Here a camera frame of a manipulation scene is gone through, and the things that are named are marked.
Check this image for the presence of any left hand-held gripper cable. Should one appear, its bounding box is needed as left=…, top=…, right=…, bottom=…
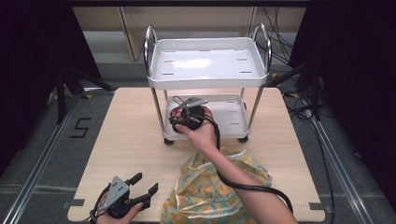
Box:
left=83, top=182, right=112, bottom=224

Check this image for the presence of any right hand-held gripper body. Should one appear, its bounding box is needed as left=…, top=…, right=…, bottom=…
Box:
left=181, top=96, right=209, bottom=130

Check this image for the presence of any white two-tier cart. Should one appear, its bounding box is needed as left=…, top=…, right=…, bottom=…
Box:
left=143, top=22, right=274, bottom=146

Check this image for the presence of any hand-held gripper cable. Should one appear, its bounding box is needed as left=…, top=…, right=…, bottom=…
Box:
left=83, top=182, right=112, bottom=224
left=190, top=113, right=295, bottom=216

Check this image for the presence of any black metal stand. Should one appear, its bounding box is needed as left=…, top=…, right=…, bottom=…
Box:
left=266, top=50, right=322, bottom=121
left=55, top=63, right=117, bottom=125

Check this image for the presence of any yellow green patterned cloth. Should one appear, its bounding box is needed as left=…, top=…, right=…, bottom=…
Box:
left=160, top=147, right=274, bottom=224

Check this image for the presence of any beige wooden cabinet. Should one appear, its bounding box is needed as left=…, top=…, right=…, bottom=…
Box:
left=71, top=6, right=307, bottom=62

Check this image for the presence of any bundle of hanging black cables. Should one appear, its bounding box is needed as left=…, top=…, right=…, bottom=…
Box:
left=262, top=6, right=295, bottom=67

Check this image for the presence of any dark curtain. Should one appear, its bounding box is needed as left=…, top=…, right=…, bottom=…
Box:
left=0, top=0, right=102, bottom=176
left=288, top=0, right=396, bottom=213

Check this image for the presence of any aluminium floor rail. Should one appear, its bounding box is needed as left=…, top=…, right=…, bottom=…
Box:
left=303, top=102, right=376, bottom=224
left=0, top=88, right=94, bottom=224

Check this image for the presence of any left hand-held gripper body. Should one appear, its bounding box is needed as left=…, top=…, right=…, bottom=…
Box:
left=104, top=175, right=134, bottom=218

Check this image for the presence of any person's left hand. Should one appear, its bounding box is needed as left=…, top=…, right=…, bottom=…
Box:
left=94, top=203, right=145, bottom=224

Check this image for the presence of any person's right hand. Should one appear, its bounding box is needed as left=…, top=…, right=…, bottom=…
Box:
left=184, top=106, right=219, bottom=157

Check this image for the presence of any black floor cable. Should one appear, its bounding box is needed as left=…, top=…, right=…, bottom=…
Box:
left=284, top=92, right=336, bottom=224

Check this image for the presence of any round red metal tin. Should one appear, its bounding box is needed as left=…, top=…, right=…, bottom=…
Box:
left=168, top=106, right=188, bottom=125

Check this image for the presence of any right hand-held gripper cable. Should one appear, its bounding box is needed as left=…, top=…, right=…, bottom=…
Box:
left=190, top=113, right=295, bottom=216

